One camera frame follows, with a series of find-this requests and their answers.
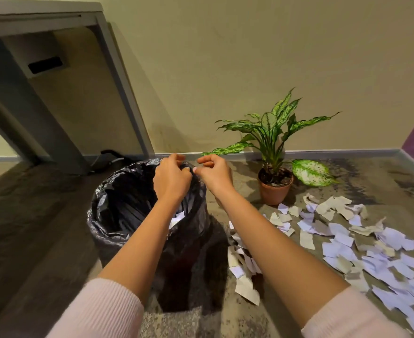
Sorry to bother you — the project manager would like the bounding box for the grey table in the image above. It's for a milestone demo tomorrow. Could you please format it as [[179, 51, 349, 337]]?
[[0, 0, 156, 176]]

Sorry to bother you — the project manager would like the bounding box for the person's right forearm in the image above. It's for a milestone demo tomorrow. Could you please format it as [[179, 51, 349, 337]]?
[[207, 188, 350, 330]]

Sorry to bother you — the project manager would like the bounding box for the pink sweater sleeve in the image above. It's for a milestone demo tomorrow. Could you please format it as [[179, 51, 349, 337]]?
[[47, 278, 145, 338], [301, 286, 410, 338]]

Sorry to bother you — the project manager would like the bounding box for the grey skirting board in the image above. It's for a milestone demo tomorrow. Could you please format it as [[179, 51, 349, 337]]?
[[0, 148, 414, 173]]

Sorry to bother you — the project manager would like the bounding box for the person's right hand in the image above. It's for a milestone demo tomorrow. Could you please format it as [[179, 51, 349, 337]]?
[[193, 154, 234, 201]]

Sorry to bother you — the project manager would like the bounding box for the pile of torn paper scraps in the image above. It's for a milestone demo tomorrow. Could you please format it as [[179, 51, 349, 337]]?
[[227, 193, 414, 335]]

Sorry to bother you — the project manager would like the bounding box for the terracotta plant pot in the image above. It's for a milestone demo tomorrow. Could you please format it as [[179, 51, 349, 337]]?
[[258, 167, 295, 207]]

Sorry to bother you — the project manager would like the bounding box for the person's left hand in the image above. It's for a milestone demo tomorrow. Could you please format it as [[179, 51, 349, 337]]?
[[153, 153, 193, 205]]

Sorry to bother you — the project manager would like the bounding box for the pink right sweater sleeve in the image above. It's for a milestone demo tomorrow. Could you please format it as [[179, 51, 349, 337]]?
[[301, 286, 410, 338]]

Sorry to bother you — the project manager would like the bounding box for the torn white paper piece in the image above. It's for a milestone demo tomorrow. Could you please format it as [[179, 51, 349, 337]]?
[[168, 211, 186, 230]]

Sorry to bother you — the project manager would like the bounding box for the black trash bag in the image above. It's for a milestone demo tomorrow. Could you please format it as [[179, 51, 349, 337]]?
[[87, 158, 229, 314]]

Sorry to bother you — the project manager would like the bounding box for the person's left forearm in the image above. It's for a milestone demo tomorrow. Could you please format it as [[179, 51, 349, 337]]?
[[98, 198, 186, 307]]

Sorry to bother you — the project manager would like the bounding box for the black cable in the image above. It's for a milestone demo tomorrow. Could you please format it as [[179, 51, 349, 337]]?
[[90, 149, 134, 173]]

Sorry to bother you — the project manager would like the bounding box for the pink left sweater sleeve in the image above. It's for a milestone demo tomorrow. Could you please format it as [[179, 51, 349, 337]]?
[[47, 278, 145, 338]]

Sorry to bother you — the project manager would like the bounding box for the green variegated houseplant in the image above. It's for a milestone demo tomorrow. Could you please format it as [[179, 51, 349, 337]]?
[[200, 87, 342, 188]]

